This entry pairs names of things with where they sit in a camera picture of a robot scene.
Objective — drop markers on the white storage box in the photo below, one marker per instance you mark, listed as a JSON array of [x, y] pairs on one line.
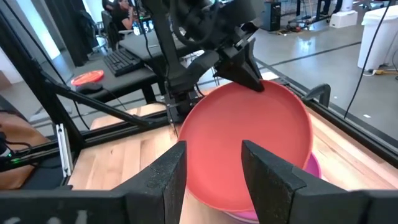
[[343, 19]]

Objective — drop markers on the black office chair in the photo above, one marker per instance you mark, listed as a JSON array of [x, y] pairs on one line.
[[107, 31]]

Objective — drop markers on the white paper scrap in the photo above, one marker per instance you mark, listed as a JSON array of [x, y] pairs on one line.
[[367, 116]]

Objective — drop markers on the black computer keyboard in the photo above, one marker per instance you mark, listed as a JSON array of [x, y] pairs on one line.
[[122, 62]]

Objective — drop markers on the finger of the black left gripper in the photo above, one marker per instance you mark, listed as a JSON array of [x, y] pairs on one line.
[[251, 59], [231, 73]]

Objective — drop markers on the black frame clamp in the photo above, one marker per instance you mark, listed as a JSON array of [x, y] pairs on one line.
[[320, 91]]

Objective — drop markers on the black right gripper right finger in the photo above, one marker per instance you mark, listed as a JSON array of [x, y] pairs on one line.
[[295, 202]]

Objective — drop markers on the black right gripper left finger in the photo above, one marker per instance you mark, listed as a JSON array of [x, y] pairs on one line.
[[124, 205]]

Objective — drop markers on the silver aluminium extrusion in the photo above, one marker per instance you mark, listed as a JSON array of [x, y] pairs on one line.
[[64, 152]]

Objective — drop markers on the black metal table frame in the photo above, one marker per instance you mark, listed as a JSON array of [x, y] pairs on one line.
[[46, 99]]

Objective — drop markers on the pink plastic plate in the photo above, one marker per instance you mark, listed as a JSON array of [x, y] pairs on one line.
[[314, 166]]

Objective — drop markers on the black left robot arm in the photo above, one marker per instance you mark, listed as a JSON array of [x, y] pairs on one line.
[[168, 46]]

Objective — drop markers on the person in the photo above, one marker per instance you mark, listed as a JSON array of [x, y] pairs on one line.
[[121, 17]]

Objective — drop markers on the orange plastic plate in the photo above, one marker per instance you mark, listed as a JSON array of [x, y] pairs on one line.
[[87, 77], [242, 140]]

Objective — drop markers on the black device with green light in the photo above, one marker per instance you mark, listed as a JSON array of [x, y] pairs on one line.
[[12, 155]]

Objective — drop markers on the dark grey desk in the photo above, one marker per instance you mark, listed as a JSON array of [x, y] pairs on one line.
[[140, 46], [130, 81]]

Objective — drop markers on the white trash bin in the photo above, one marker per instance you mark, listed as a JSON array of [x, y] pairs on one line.
[[382, 37]]

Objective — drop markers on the white plastic jug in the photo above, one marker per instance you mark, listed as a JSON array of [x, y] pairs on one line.
[[346, 5]]

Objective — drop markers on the black computer tower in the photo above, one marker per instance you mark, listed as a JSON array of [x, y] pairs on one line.
[[271, 15]]

